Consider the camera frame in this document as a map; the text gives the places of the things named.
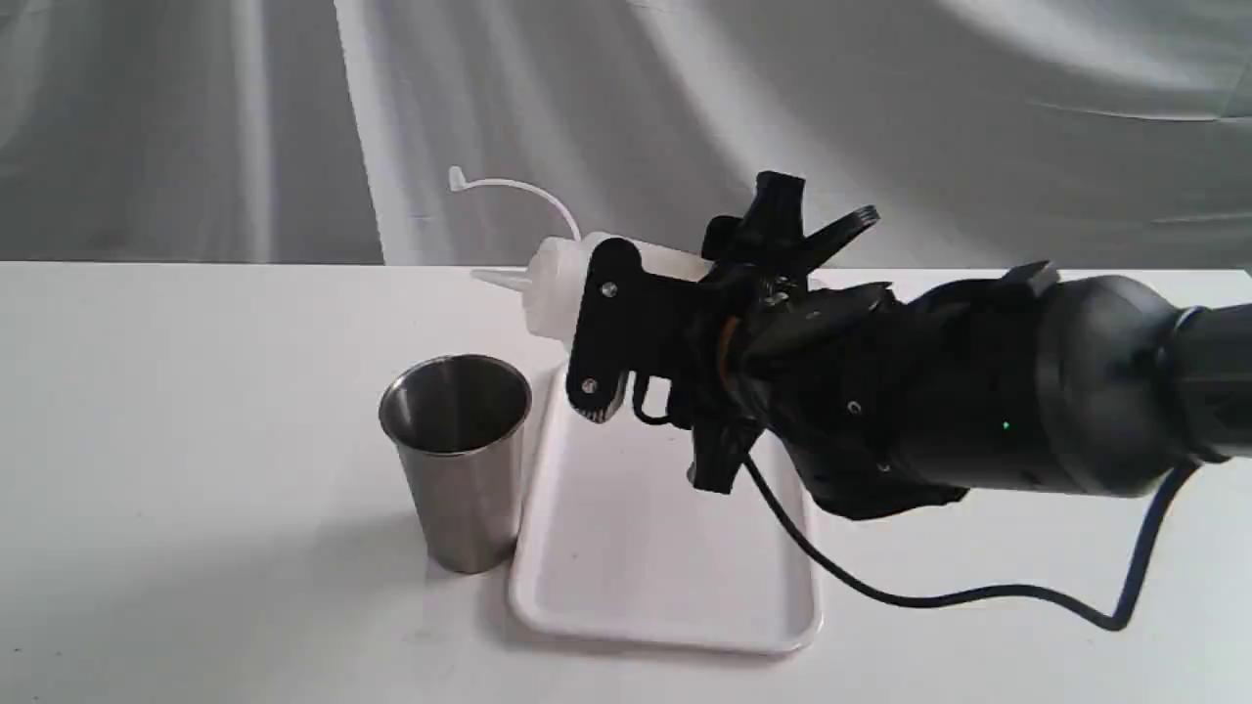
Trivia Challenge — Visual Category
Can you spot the white plastic tray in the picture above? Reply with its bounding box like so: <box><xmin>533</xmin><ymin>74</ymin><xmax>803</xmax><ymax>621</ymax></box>
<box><xmin>510</xmin><ymin>366</ymin><xmax>824</xmax><ymax>656</ymax></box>

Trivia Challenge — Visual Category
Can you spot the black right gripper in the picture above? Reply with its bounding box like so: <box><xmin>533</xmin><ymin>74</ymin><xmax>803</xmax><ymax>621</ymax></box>
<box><xmin>686</xmin><ymin>172</ymin><xmax>1058</xmax><ymax>521</ymax></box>

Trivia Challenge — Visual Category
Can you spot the stainless steel cup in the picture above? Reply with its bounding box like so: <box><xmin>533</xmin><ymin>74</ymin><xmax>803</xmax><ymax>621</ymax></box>
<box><xmin>379</xmin><ymin>355</ymin><xmax>532</xmax><ymax>575</ymax></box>

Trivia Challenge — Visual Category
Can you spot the black cable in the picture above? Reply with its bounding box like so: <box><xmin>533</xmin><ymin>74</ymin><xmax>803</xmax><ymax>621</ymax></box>
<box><xmin>631</xmin><ymin>372</ymin><xmax>1202</xmax><ymax>633</ymax></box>

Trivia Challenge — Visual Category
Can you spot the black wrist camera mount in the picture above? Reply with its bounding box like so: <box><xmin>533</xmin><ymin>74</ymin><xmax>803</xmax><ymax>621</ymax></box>
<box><xmin>566</xmin><ymin>237</ymin><xmax>710</xmax><ymax>423</ymax></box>

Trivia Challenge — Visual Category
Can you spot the grey backdrop cloth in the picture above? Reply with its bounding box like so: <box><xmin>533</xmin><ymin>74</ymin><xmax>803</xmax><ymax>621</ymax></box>
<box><xmin>1</xmin><ymin>1</ymin><xmax>1251</xmax><ymax>268</ymax></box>

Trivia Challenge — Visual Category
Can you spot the translucent squeeze bottle amber liquid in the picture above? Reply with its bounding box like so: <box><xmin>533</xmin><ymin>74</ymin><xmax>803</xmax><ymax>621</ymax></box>
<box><xmin>448</xmin><ymin>165</ymin><xmax>741</xmax><ymax>349</ymax></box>

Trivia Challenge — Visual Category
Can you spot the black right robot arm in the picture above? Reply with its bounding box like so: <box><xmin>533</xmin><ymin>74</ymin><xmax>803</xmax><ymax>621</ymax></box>
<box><xmin>689</xmin><ymin>172</ymin><xmax>1249</xmax><ymax>520</ymax></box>

